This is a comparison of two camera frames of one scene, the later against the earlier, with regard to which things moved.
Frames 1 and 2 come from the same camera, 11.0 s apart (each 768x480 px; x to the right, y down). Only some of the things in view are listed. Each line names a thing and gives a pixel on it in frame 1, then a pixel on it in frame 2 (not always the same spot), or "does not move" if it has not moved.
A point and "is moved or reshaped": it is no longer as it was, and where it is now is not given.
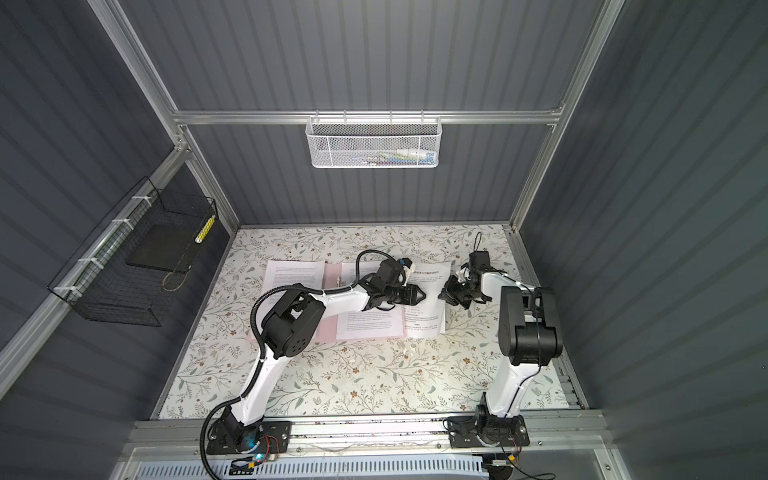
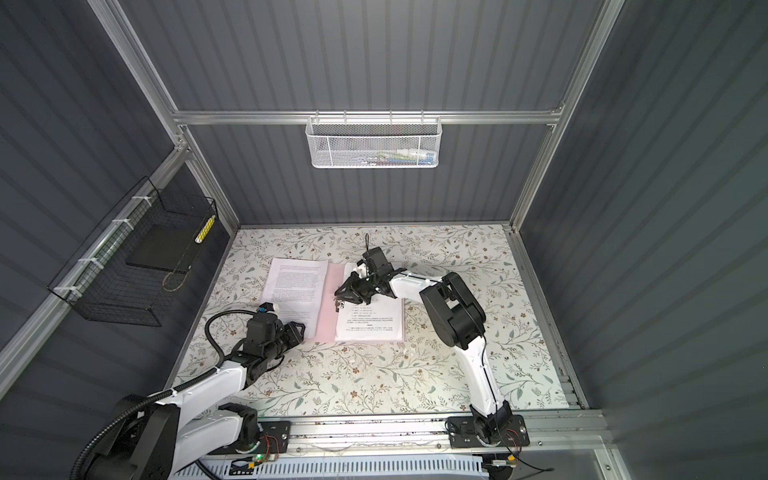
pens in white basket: [397, 157] does not move
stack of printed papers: [425, 317] is moved or reshaped
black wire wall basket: [133, 267] does not move
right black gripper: [450, 293] to [353, 290]
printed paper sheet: [286, 272] does not move
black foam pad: [165, 246] does not move
